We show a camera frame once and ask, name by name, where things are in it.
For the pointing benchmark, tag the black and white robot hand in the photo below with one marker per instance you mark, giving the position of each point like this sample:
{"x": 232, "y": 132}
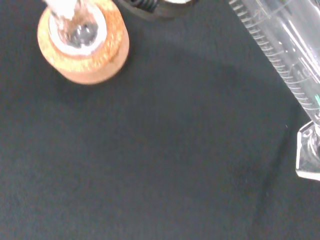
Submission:
{"x": 160, "y": 6}

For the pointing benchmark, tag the round-bottom glass flask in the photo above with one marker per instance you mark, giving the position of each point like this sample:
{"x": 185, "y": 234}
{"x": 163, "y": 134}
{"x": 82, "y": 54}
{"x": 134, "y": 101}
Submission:
{"x": 75, "y": 27}

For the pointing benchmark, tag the black table cloth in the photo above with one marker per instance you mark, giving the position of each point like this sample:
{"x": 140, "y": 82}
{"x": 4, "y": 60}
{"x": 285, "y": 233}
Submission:
{"x": 150, "y": 150}

